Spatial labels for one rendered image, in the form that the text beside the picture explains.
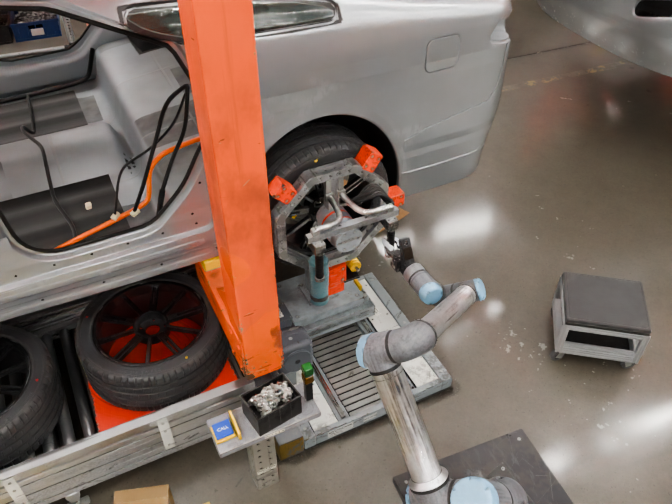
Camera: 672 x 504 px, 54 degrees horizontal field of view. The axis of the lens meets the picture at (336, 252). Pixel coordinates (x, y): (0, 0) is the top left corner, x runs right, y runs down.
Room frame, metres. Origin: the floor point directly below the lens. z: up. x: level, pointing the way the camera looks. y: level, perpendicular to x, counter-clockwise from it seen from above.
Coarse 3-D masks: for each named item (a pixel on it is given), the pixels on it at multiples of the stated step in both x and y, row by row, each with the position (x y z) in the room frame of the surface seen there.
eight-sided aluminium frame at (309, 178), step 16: (352, 160) 2.34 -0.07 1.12; (304, 176) 2.24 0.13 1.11; (320, 176) 2.23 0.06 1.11; (336, 176) 2.26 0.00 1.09; (368, 176) 2.34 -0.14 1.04; (304, 192) 2.20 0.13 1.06; (288, 208) 2.17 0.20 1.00; (272, 224) 2.19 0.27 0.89; (368, 240) 2.34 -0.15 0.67; (288, 256) 2.16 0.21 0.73; (304, 256) 2.24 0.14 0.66; (336, 256) 2.28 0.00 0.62; (352, 256) 2.30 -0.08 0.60
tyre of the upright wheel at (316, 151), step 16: (304, 128) 2.49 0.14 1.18; (320, 128) 2.50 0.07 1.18; (336, 128) 2.54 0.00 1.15; (288, 144) 2.40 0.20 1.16; (304, 144) 2.38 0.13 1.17; (320, 144) 2.37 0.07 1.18; (336, 144) 2.38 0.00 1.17; (352, 144) 2.41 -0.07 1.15; (272, 160) 2.35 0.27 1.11; (288, 160) 2.30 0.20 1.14; (304, 160) 2.29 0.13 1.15; (320, 160) 2.32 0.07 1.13; (336, 160) 2.36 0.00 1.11; (272, 176) 2.27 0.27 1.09; (288, 176) 2.26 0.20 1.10; (384, 176) 2.46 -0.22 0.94; (272, 208) 2.22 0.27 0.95
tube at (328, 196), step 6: (330, 180) 2.25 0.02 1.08; (330, 186) 2.24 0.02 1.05; (330, 192) 2.24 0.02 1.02; (324, 198) 2.24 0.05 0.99; (330, 198) 2.22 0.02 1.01; (330, 204) 2.20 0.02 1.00; (336, 204) 2.18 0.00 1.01; (336, 210) 2.14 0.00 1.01; (336, 216) 2.11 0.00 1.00; (342, 216) 2.11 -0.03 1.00; (330, 222) 2.06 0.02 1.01; (336, 222) 2.06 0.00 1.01; (312, 228) 2.03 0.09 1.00; (318, 228) 2.02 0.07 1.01; (324, 228) 2.03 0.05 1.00; (330, 228) 2.04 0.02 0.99; (312, 234) 2.01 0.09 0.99; (318, 234) 2.02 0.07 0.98
